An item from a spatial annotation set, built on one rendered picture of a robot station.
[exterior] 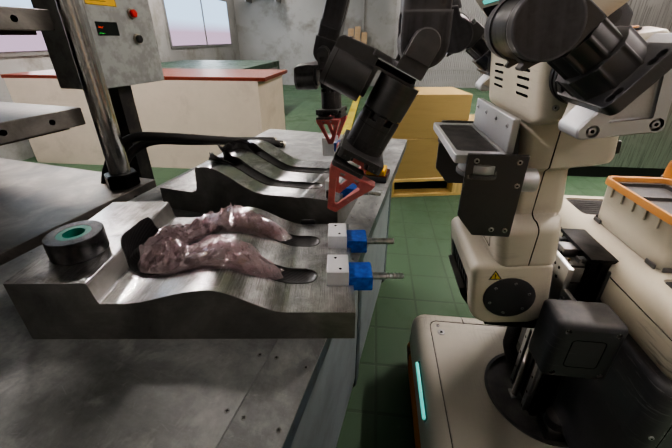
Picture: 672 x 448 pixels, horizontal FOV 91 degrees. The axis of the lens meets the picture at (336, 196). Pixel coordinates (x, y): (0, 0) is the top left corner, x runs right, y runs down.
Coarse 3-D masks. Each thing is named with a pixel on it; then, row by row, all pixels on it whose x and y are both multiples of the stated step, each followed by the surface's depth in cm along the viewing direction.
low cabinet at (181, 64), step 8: (168, 64) 517; (176, 64) 517; (184, 64) 517; (192, 64) 517; (200, 64) 517; (208, 64) 517; (216, 64) 517; (224, 64) 517; (232, 64) 517; (240, 64) 517; (248, 64) 517; (256, 64) 517; (264, 64) 531; (272, 64) 572
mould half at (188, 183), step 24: (264, 144) 101; (216, 168) 82; (264, 168) 91; (168, 192) 89; (192, 192) 87; (216, 192) 84; (240, 192) 82; (264, 192) 81; (288, 192) 80; (312, 192) 79; (288, 216) 81; (312, 216) 78; (336, 216) 76
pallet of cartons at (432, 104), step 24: (432, 96) 250; (456, 96) 250; (408, 120) 257; (432, 120) 258; (408, 144) 264; (432, 144) 266; (408, 168) 273; (432, 168) 276; (408, 192) 285; (432, 192) 285; (456, 192) 285
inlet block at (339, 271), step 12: (336, 264) 55; (348, 264) 55; (360, 264) 57; (336, 276) 54; (348, 276) 54; (360, 276) 54; (372, 276) 55; (384, 276) 56; (396, 276) 56; (360, 288) 55; (372, 288) 55
